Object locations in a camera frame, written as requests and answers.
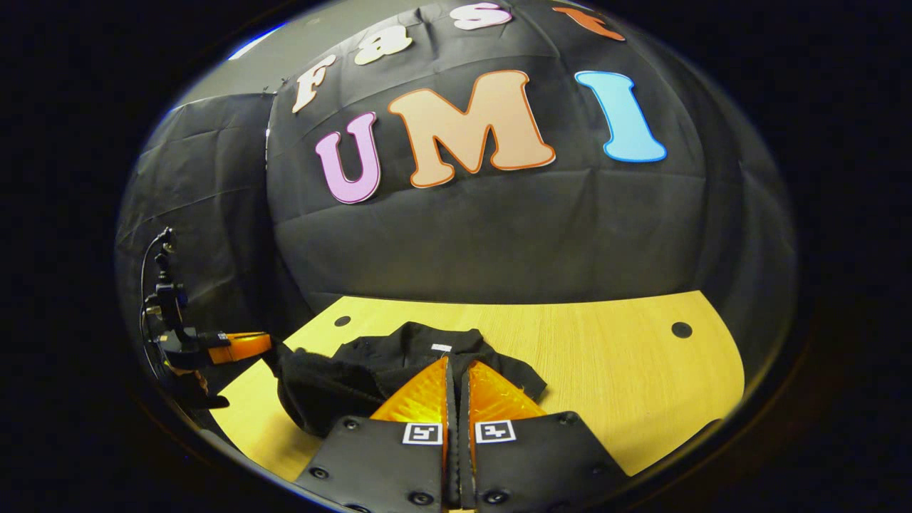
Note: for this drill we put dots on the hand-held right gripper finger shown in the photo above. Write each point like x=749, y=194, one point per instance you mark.
x=466, y=406
x=452, y=406

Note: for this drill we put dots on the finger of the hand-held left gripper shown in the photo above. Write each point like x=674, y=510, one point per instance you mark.
x=242, y=348

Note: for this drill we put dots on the black button-up shirt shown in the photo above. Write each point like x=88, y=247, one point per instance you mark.
x=335, y=392

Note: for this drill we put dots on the black backdrop cloth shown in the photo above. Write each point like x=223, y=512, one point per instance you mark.
x=499, y=235

